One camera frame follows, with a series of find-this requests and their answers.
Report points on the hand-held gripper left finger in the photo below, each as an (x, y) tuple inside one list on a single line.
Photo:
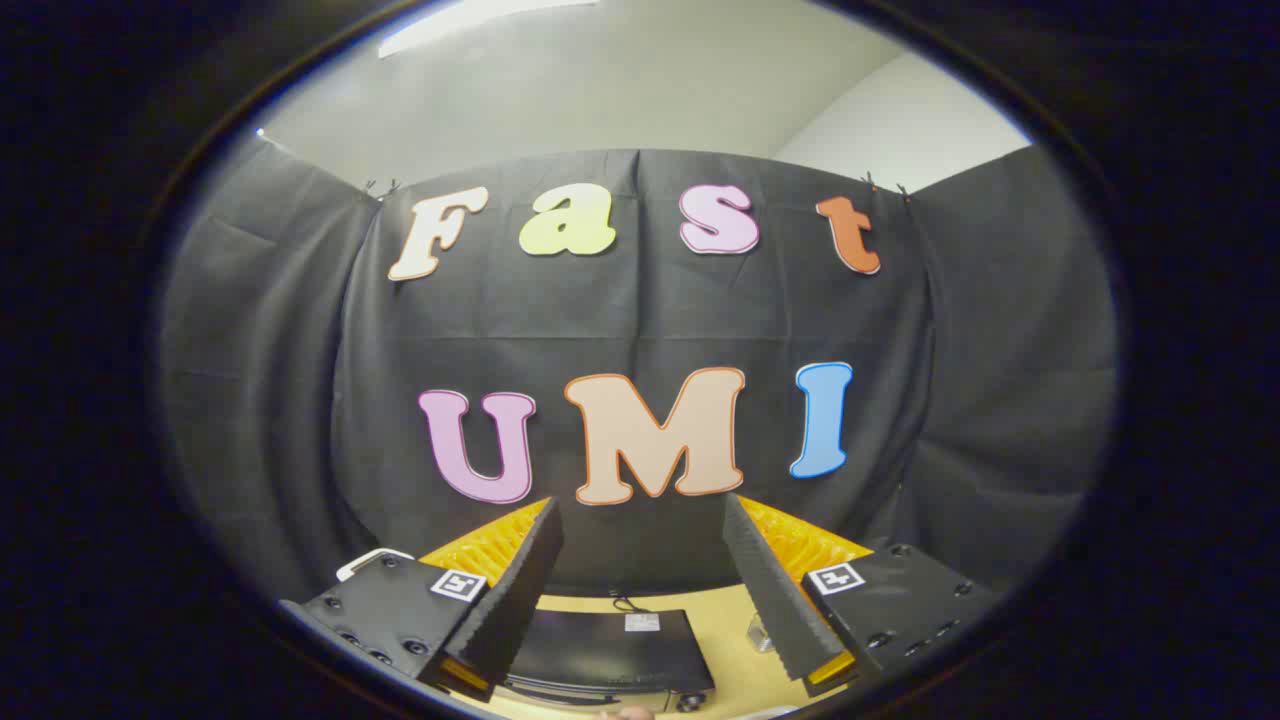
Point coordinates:
[(520, 590)]

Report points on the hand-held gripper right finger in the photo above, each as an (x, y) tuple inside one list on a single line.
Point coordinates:
[(770, 590)]

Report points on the black toaster oven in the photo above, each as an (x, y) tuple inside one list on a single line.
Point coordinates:
[(610, 650)]

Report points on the white plastic box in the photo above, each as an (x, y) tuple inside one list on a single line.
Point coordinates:
[(372, 560)]

